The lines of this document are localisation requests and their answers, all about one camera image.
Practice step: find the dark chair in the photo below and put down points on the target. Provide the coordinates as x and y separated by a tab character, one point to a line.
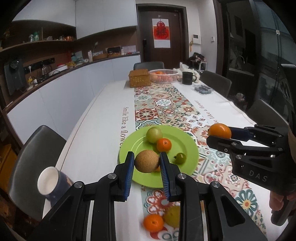
217	82
263	114
40	151

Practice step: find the dark chair right far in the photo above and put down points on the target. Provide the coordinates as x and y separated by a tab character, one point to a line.
217	82

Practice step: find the yellow-green pear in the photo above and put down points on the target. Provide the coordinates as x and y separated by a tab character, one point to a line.
154	134

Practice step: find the red door poster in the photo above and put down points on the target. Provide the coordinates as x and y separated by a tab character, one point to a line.
161	33

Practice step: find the green plate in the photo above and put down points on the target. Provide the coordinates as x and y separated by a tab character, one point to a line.
181	142

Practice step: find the black mug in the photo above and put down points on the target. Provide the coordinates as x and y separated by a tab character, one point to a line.
188	78

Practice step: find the navy blue mug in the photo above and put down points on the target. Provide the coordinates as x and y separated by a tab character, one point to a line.
53	184

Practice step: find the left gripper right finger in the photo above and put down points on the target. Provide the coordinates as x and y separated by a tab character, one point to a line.
183	188

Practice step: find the orange fruit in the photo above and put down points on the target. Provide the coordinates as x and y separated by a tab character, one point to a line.
153	223

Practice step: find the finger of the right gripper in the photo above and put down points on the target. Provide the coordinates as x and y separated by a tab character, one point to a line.
240	152
242	134

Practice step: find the right hand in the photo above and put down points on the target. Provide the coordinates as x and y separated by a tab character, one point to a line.
275	201

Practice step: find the blue-grey tray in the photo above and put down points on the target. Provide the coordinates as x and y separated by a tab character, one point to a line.
202	89

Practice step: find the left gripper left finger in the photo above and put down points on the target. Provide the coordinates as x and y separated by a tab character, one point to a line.
114	187

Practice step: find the patterned table runner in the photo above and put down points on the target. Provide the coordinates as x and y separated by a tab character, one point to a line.
182	107

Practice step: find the woven wicker box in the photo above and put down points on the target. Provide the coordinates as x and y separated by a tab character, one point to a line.
139	78

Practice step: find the large yellow pear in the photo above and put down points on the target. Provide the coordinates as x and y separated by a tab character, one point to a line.
172	216

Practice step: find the tan round fruit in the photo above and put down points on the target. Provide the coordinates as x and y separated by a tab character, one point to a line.
147	161

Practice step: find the small orange tangerine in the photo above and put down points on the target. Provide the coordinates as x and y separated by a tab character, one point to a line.
219	130

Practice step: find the dark chair right near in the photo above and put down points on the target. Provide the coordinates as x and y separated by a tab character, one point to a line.
263	114

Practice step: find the dark chair far end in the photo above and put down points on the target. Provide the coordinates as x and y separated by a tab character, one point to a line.
154	65

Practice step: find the dark chair left near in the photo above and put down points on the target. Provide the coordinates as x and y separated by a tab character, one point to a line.
40	151

